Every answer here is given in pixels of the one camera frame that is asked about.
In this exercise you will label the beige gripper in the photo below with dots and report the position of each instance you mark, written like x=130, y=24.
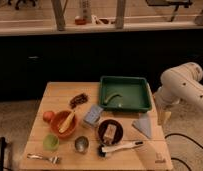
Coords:
x=163, y=113

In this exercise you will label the dark purple grape bunch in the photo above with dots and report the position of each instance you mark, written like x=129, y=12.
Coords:
x=78, y=100

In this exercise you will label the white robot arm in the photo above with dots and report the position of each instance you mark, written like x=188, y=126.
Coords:
x=181, y=82

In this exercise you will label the small metal cup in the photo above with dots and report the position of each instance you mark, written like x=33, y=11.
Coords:
x=82, y=144

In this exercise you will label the green plastic cup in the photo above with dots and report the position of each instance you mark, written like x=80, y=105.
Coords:
x=51, y=142

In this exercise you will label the grey folded cloth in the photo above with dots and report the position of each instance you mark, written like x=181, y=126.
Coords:
x=143, y=124

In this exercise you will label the dark brown bowl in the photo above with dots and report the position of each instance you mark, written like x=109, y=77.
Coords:
x=118, y=134

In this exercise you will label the green plastic tray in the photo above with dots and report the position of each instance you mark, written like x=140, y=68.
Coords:
x=134, y=91

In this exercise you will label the tan block in bowl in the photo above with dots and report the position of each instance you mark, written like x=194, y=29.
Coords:
x=109, y=134

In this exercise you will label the green curved vegetable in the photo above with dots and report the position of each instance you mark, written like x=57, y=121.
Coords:
x=110, y=97

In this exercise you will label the blue sponge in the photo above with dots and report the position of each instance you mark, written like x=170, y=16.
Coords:
x=93, y=115

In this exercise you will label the yellow banana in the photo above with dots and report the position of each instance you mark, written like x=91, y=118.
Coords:
x=66, y=123

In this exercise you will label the orange bowl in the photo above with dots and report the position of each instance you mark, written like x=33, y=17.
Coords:
x=58, y=119

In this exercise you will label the red tomato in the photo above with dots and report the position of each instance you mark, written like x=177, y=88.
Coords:
x=48, y=115

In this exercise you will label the silver fork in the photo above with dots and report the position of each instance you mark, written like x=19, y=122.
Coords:
x=53, y=160

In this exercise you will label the red object on shelf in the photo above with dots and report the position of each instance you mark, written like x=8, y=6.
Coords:
x=79, y=21

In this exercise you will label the white handled brush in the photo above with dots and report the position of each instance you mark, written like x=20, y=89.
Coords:
x=104, y=150

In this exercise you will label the black post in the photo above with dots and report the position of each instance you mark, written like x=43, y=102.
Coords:
x=3, y=145

